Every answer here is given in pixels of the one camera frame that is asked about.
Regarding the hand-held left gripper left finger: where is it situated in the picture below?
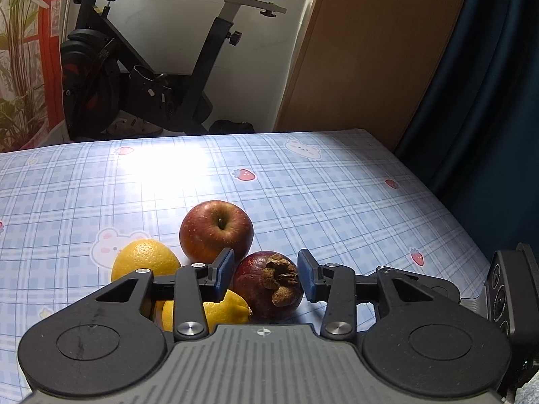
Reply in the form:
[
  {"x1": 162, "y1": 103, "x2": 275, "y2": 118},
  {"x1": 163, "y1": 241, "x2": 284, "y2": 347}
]
[{"x1": 82, "y1": 247, "x2": 235, "y2": 341}]

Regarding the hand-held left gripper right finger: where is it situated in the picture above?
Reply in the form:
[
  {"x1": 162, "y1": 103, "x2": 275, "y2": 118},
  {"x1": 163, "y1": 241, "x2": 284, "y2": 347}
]
[{"x1": 297, "y1": 248, "x2": 462, "y2": 341}]

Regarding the dark purple mangosteen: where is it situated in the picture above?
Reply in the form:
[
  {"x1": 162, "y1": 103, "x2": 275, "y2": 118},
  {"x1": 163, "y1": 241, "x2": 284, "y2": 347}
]
[{"x1": 233, "y1": 251, "x2": 305, "y2": 321}]

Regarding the oval yellow lemon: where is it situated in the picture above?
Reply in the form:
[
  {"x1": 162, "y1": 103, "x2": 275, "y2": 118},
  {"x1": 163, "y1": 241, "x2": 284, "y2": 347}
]
[{"x1": 161, "y1": 288, "x2": 253, "y2": 332}]

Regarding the red apple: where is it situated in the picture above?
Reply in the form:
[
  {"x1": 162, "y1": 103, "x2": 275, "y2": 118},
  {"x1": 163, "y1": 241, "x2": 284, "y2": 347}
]
[{"x1": 179, "y1": 200, "x2": 254, "y2": 267}]

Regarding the round yellow lemon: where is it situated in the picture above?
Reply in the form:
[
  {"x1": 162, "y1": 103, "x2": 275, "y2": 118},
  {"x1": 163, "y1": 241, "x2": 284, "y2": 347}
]
[{"x1": 111, "y1": 239, "x2": 182, "y2": 318}]

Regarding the blue plaid tablecloth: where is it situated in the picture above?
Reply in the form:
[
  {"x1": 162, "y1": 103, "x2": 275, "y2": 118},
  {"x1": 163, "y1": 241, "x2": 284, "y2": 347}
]
[{"x1": 0, "y1": 128, "x2": 512, "y2": 404}]

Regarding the dark blue curtain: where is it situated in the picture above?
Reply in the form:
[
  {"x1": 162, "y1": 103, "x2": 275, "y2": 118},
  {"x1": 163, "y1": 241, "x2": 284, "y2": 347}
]
[{"x1": 393, "y1": 0, "x2": 539, "y2": 279}]

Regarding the wooden board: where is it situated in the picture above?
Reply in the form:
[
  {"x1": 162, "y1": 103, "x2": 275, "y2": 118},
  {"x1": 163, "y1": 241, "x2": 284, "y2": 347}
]
[{"x1": 274, "y1": 0, "x2": 475, "y2": 152}]

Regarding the black exercise bike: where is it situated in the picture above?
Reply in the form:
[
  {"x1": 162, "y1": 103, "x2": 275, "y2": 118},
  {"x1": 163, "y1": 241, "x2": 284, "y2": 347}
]
[{"x1": 59, "y1": 0, "x2": 294, "y2": 142}]

